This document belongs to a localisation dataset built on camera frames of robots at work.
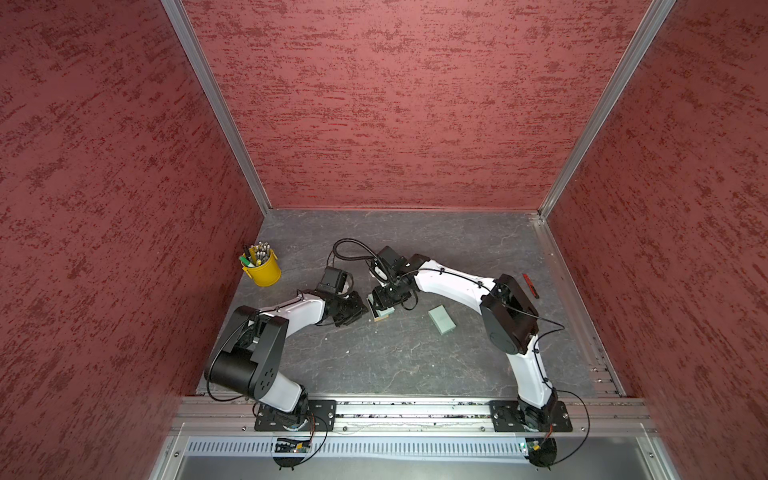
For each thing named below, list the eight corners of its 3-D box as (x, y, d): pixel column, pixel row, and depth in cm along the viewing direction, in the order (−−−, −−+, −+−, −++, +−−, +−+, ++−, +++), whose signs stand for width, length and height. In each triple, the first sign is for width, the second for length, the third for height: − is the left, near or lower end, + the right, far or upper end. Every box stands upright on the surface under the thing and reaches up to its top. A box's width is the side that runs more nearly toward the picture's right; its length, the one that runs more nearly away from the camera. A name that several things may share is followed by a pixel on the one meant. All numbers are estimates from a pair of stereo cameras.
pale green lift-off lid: (441, 335, 90) (442, 331, 88) (428, 313, 95) (429, 309, 92) (454, 328, 92) (456, 324, 89) (441, 307, 96) (442, 303, 94)
